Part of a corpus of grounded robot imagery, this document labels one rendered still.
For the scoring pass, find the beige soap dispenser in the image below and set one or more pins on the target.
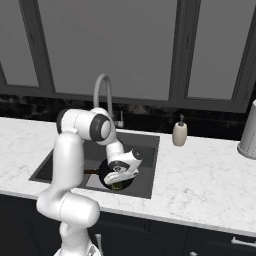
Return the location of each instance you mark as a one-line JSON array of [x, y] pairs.
[[179, 134]]

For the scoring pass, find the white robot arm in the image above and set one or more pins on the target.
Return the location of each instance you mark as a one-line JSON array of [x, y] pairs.
[[68, 160]]

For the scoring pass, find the green yellow sponge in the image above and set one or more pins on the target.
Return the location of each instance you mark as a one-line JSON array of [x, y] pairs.
[[116, 186]]

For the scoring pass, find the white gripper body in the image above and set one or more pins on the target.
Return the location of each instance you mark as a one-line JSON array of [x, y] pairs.
[[120, 176]]

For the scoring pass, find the dark drawer front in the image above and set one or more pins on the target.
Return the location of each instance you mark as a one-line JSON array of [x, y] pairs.
[[223, 243]]

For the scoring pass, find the dark grey sink basin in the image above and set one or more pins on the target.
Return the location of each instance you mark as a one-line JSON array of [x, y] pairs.
[[146, 160]]

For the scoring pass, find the black frying pan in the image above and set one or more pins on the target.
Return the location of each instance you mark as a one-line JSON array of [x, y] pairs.
[[104, 168]]

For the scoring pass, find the dark grey window frame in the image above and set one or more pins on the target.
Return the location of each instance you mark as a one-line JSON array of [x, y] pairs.
[[178, 50]]

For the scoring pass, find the dark cupboard door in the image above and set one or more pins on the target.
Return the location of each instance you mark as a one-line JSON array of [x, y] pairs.
[[140, 243]]

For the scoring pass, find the grey curved tap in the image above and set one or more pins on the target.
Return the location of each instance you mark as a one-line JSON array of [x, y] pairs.
[[97, 87]]

